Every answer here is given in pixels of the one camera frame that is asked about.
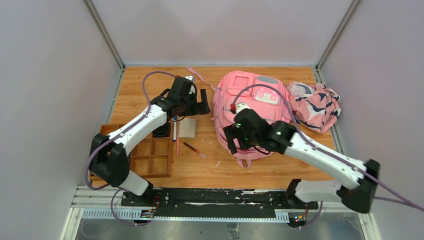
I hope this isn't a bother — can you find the pink student backpack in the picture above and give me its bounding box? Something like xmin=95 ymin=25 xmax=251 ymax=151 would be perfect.
xmin=212 ymin=70 xmax=291 ymax=153

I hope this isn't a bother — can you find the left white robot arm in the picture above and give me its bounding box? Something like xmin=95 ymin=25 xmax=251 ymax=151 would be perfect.
xmin=86 ymin=76 xmax=211 ymax=207

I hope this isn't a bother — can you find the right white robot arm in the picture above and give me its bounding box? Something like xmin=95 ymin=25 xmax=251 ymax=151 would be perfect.
xmin=223 ymin=108 xmax=380 ymax=214

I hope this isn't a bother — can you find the blue capped white marker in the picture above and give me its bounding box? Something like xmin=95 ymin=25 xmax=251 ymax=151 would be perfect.
xmin=172 ymin=116 xmax=178 ymax=142

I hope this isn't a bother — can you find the pink pencil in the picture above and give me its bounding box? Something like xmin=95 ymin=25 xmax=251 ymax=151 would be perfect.
xmin=176 ymin=130 xmax=180 ymax=156

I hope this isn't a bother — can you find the red pen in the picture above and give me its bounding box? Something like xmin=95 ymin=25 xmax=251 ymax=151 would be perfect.
xmin=182 ymin=141 xmax=207 ymax=159

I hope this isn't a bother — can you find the wooden compartment tray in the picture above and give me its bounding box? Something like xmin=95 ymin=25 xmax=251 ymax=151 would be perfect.
xmin=92 ymin=127 xmax=173 ymax=179

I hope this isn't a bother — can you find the pink patterned cloth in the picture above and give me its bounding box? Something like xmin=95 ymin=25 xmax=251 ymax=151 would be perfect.
xmin=286 ymin=82 xmax=341 ymax=134

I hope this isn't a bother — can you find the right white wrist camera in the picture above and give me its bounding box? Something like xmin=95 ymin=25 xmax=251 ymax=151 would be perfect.
xmin=230 ymin=102 xmax=250 ymax=115

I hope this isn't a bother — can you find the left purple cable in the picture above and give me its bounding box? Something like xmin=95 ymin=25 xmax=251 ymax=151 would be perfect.
xmin=84 ymin=70 xmax=178 ymax=227

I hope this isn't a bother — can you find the purple cable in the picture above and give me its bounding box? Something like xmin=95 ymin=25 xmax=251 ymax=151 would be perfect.
xmin=84 ymin=70 xmax=178 ymax=227
xmin=231 ymin=84 xmax=424 ymax=229

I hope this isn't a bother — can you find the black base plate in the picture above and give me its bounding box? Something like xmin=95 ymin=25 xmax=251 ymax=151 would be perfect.
xmin=121 ymin=187 xmax=319 ymax=219

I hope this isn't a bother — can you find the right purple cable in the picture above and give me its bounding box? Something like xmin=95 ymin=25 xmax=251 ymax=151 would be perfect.
xmin=231 ymin=84 xmax=424 ymax=229

